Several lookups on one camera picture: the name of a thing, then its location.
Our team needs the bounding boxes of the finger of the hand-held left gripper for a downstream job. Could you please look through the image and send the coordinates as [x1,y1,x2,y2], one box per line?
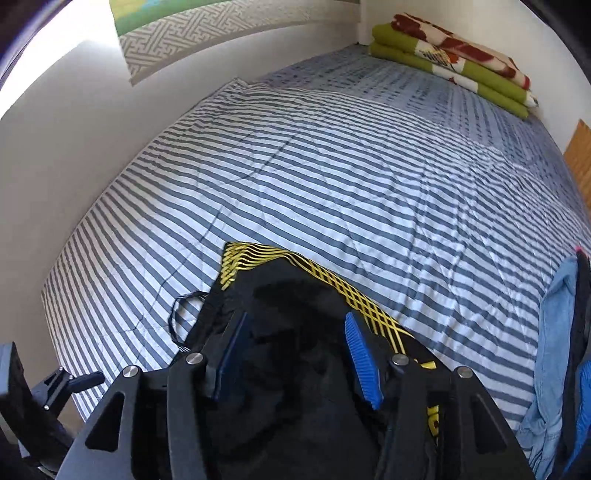
[32,368,106,409]

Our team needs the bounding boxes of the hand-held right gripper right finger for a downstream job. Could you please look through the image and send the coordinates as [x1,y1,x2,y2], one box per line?
[344,311,539,480]

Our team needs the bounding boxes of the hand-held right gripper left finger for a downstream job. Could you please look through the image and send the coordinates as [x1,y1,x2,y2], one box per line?
[58,311,252,480]

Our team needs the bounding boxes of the black pants with yellow stripes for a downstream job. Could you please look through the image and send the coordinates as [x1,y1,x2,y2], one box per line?
[168,241,445,480]

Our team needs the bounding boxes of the blue white striped quilt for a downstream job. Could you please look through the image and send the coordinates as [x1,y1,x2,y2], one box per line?
[41,83,583,462]

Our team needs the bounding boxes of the light blue denim jeans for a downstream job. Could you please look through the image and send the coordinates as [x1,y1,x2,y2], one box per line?
[515,256,583,480]

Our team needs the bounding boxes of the blue striped garment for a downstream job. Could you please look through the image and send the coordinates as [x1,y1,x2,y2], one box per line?
[574,364,591,446]

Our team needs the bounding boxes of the black garment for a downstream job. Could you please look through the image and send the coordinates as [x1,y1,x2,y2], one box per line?
[556,246,591,480]

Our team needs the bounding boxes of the blue patterned bed sheet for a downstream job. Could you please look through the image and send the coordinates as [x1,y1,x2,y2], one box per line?
[252,44,570,163]

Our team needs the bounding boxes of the wooden slatted cover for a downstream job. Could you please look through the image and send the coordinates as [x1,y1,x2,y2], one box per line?
[563,119,591,204]

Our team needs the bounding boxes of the folded green floral blanket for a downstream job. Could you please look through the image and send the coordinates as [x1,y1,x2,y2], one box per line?
[369,13,540,121]

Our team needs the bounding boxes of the landscape wall hanging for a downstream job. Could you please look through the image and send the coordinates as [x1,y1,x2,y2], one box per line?
[109,0,361,86]

